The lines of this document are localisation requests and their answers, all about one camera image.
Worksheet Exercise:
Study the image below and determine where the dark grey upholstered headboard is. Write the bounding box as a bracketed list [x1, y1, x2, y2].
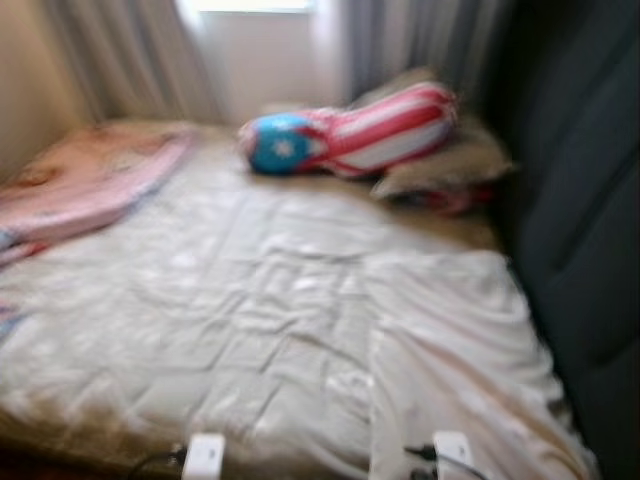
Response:
[490, 0, 640, 480]

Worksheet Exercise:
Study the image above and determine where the red patterned cloth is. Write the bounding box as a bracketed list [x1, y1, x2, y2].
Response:
[415, 185, 496, 216]

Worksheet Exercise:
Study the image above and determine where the grey curtain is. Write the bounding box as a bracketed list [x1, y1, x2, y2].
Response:
[340, 0, 516, 106]
[40, 0, 226, 126]

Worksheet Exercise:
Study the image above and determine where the bed with grey floral sheet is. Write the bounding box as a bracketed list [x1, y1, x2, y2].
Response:
[0, 125, 601, 480]

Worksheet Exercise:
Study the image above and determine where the pink cartoon blanket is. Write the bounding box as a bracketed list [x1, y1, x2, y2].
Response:
[0, 122, 196, 266]

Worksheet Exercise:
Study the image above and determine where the star striped bolster pillow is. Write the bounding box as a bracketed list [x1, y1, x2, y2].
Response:
[238, 82, 461, 179]

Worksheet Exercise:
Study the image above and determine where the large grey floral pillow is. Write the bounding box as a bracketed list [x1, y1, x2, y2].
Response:
[365, 250, 601, 480]

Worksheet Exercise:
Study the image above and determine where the small grey floral pillow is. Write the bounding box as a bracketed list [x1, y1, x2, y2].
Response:
[350, 68, 513, 199]

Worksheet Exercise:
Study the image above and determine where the bright window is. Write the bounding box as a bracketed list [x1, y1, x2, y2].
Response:
[180, 0, 316, 13]

